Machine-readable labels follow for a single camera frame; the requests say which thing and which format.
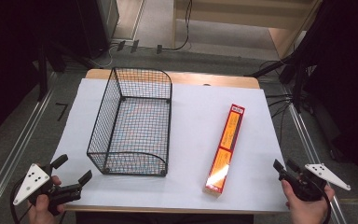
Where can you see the dark cabinet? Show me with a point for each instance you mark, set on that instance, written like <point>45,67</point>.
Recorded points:
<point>101,25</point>

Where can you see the light wooden frame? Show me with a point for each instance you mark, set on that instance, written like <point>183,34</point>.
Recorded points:
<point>230,14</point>

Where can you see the white table sheet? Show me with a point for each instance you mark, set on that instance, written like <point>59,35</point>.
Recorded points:
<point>192,124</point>

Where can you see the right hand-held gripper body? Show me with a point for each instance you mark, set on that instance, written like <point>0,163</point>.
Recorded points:
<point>310,188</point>

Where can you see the long red orange box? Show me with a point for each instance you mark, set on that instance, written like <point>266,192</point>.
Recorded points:
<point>227,146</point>

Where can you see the black plug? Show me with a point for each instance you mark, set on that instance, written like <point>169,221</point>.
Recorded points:
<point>134,46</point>
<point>159,49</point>
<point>121,45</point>

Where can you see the person's right hand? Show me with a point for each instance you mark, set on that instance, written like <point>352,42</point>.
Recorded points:
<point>309,213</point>

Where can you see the metal floor rail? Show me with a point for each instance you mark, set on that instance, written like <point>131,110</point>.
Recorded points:
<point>15,149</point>
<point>307,146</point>

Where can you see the person's left hand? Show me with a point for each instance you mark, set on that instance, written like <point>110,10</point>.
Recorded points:
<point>42,211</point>

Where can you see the black metal stand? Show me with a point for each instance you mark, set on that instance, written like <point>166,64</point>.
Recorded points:
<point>43,71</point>
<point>298,81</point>

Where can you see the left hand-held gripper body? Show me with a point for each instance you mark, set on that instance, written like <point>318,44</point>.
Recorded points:
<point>32,182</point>

